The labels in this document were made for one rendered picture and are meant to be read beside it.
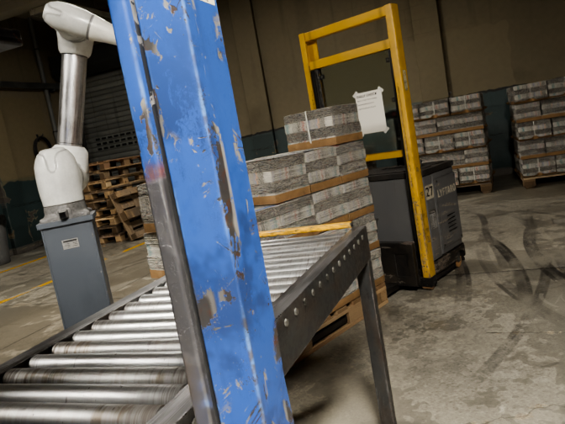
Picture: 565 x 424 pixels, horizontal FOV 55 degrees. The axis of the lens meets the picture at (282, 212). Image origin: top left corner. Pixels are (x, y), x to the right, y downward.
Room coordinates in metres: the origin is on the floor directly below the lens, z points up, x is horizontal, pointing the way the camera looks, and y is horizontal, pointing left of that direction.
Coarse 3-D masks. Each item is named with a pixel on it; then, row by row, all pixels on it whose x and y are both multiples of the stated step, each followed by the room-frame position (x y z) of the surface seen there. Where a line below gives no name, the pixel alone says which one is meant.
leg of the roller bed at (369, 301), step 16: (368, 272) 1.86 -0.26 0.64; (368, 288) 1.86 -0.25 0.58; (368, 304) 1.87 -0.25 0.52; (368, 320) 1.87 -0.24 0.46; (368, 336) 1.87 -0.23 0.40; (384, 352) 1.88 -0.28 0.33; (384, 368) 1.86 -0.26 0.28; (384, 384) 1.86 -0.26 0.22; (384, 400) 1.87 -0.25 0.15; (384, 416) 1.87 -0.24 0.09
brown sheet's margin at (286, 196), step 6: (306, 186) 2.92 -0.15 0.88; (288, 192) 2.81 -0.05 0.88; (294, 192) 2.84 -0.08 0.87; (300, 192) 2.88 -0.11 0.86; (306, 192) 2.91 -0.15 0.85; (252, 198) 2.84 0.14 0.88; (258, 198) 2.81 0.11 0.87; (264, 198) 2.78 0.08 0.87; (270, 198) 2.75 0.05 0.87; (276, 198) 2.73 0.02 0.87; (282, 198) 2.77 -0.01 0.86; (288, 198) 2.80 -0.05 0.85; (294, 198) 2.84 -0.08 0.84; (258, 204) 2.82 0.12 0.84
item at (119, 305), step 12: (144, 288) 1.54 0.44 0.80; (120, 300) 1.44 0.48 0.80; (132, 300) 1.43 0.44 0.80; (108, 312) 1.34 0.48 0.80; (84, 324) 1.27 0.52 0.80; (60, 336) 1.21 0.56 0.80; (72, 336) 1.21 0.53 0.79; (36, 348) 1.15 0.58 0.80; (48, 348) 1.14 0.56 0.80; (12, 360) 1.10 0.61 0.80; (24, 360) 1.08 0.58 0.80; (0, 372) 1.04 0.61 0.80
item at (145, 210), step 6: (138, 186) 2.51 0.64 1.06; (144, 186) 2.47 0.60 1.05; (138, 192) 2.51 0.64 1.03; (144, 192) 2.48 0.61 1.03; (138, 198) 2.52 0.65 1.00; (144, 198) 2.49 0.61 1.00; (144, 204) 2.50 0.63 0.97; (144, 210) 2.49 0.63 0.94; (150, 210) 2.45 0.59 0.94; (144, 216) 2.50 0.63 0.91; (150, 216) 2.46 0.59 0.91; (150, 222) 2.47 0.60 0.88
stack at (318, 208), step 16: (320, 192) 3.02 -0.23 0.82; (336, 192) 3.13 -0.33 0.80; (256, 208) 2.75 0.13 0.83; (272, 208) 2.71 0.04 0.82; (288, 208) 2.80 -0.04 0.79; (304, 208) 2.90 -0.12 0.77; (320, 208) 3.00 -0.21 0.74; (336, 208) 3.10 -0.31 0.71; (272, 224) 2.70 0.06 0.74; (288, 224) 2.78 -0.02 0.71; (304, 224) 2.88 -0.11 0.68; (320, 224) 2.97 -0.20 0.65; (160, 256) 2.50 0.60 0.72; (352, 288) 3.12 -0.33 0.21; (352, 304) 3.10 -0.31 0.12; (352, 320) 3.08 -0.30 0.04; (336, 336) 2.95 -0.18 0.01; (304, 352) 2.74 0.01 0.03
